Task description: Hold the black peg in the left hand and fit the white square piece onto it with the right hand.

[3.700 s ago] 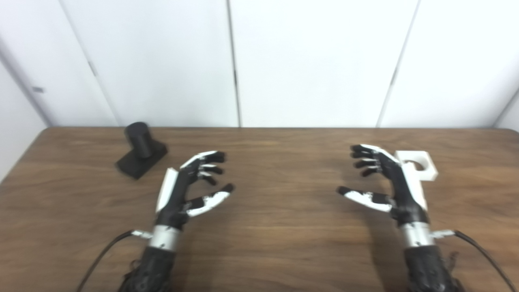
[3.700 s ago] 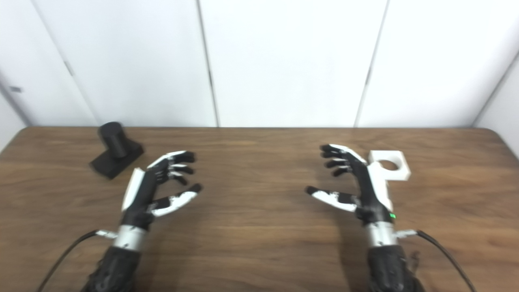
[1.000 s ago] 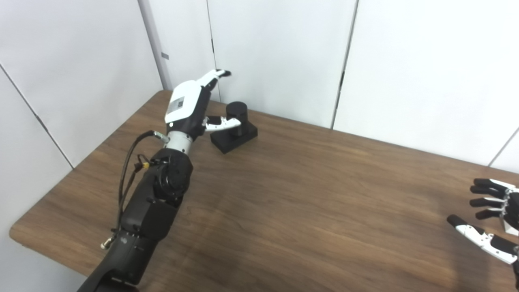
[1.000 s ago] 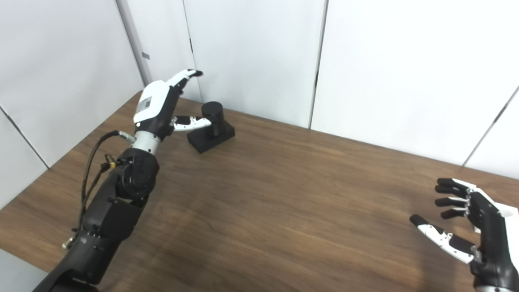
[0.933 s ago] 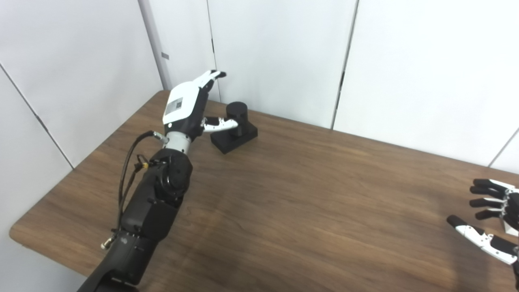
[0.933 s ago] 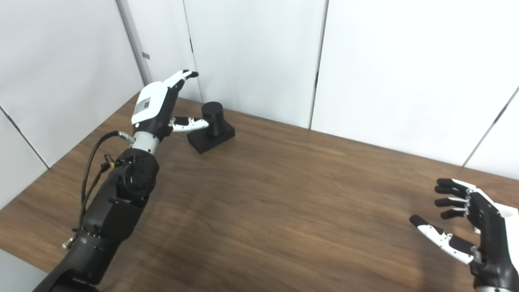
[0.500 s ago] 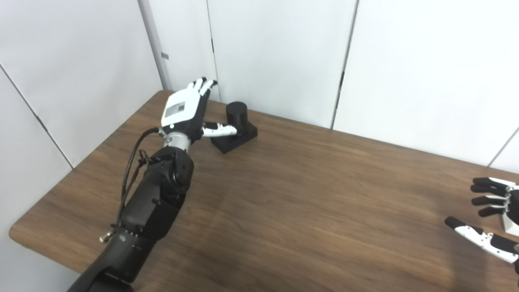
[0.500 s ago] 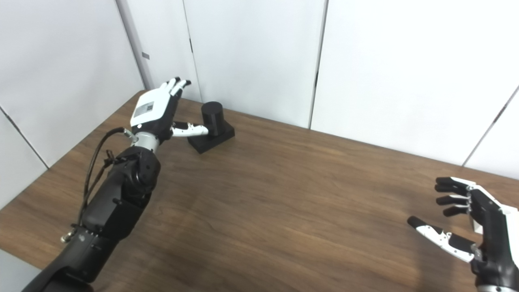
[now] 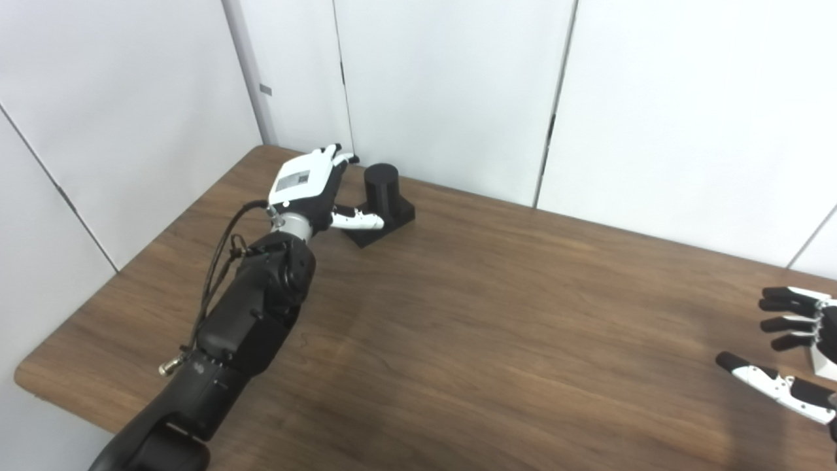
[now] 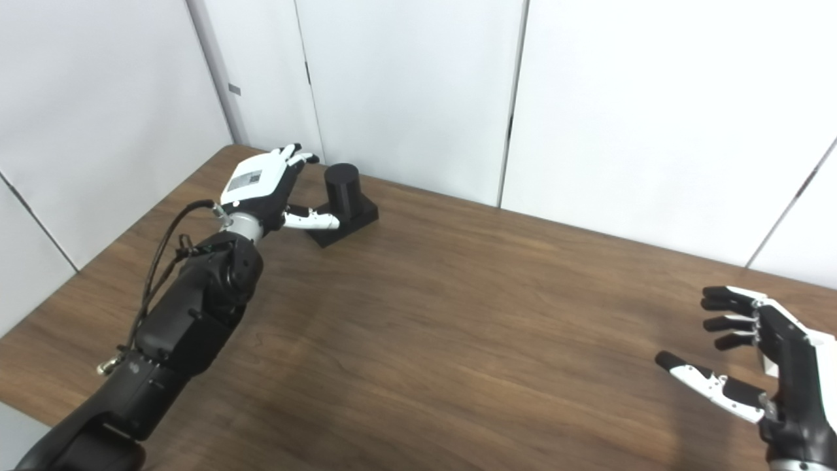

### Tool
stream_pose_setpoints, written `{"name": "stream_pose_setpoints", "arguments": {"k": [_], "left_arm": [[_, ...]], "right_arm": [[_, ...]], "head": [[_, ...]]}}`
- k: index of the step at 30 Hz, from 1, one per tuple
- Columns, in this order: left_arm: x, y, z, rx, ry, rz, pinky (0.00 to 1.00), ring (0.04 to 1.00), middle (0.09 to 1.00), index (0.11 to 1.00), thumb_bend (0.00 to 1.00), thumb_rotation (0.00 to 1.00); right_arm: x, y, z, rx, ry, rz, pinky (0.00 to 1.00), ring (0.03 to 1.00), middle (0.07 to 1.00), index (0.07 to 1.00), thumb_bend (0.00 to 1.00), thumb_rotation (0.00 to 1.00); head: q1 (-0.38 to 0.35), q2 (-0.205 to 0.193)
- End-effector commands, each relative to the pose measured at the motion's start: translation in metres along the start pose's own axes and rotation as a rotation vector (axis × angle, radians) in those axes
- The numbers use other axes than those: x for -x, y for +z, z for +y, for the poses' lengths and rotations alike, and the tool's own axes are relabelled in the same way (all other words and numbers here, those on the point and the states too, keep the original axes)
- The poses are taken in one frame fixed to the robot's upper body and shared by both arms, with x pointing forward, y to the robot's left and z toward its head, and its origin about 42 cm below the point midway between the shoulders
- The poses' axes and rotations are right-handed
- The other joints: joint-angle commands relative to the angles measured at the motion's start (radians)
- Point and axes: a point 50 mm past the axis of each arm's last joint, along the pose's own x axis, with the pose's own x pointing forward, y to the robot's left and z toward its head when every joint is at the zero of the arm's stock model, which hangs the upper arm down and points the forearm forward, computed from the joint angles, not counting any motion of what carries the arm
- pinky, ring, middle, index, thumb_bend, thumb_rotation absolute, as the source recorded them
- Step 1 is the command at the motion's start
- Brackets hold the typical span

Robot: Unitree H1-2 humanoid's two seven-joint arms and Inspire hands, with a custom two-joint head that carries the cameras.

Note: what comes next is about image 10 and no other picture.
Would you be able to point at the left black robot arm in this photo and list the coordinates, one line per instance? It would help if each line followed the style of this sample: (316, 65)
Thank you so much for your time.
(183, 320)

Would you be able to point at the grey wall corner post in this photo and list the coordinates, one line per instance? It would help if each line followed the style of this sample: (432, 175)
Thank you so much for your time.
(216, 72)

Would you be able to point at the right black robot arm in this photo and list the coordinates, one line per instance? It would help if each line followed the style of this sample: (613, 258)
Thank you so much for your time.
(804, 468)

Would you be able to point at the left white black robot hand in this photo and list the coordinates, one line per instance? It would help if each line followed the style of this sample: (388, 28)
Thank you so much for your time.
(255, 186)

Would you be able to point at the black peg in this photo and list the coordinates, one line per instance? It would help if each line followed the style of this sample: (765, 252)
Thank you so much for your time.
(343, 190)

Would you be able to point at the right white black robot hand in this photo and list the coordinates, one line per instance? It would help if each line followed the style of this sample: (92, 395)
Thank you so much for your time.
(798, 386)

